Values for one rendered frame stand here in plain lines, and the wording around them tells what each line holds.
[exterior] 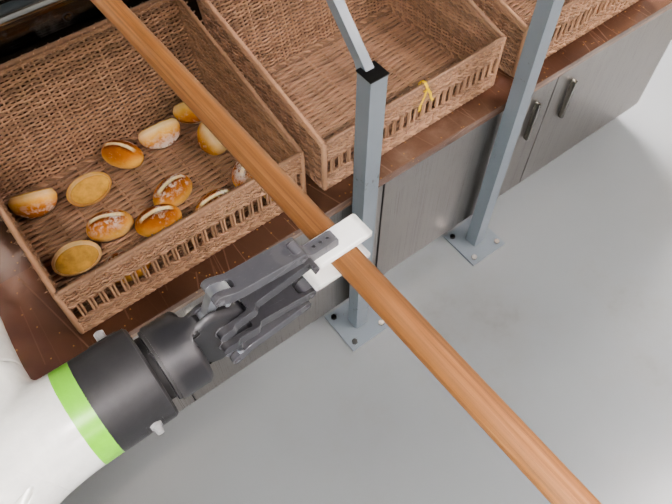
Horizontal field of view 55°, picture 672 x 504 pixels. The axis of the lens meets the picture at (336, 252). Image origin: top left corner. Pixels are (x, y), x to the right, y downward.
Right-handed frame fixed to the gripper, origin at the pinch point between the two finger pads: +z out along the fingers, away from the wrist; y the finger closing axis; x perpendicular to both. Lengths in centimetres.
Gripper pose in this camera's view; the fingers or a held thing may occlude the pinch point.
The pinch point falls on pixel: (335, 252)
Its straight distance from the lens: 64.2
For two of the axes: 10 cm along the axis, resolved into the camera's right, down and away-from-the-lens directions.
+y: 0.0, 5.5, 8.3
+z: 7.9, -5.1, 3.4
